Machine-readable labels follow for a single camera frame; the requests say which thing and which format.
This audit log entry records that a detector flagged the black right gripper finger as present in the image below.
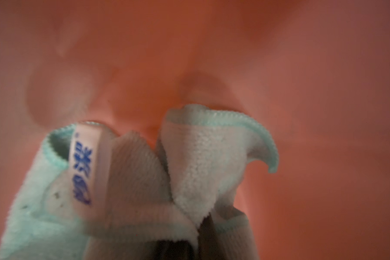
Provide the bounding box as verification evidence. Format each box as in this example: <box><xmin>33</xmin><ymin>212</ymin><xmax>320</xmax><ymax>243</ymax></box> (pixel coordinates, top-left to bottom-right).
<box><xmin>154</xmin><ymin>215</ymin><xmax>227</xmax><ymax>260</ymax></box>

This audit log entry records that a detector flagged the mint green microfibre cloth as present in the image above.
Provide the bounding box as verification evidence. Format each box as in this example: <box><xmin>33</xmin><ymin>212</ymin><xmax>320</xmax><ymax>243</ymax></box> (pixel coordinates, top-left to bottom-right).
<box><xmin>0</xmin><ymin>105</ymin><xmax>279</xmax><ymax>260</ymax></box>

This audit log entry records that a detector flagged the pink plastic bucket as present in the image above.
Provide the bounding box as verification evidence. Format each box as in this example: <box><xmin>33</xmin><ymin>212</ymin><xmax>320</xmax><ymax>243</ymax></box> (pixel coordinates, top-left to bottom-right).
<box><xmin>0</xmin><ymin>1</ymin><xmax>390</xmax><ymax>260</ymax></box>

